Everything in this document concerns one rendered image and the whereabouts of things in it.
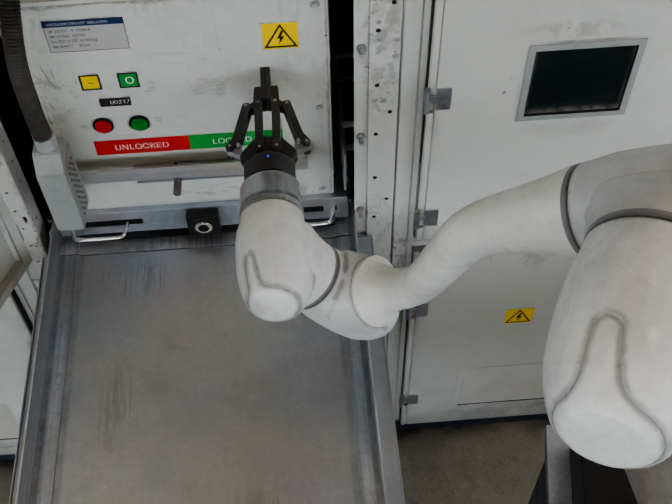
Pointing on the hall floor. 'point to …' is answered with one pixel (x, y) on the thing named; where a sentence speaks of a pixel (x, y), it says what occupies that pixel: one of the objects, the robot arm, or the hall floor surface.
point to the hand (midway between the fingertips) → (265, 88)
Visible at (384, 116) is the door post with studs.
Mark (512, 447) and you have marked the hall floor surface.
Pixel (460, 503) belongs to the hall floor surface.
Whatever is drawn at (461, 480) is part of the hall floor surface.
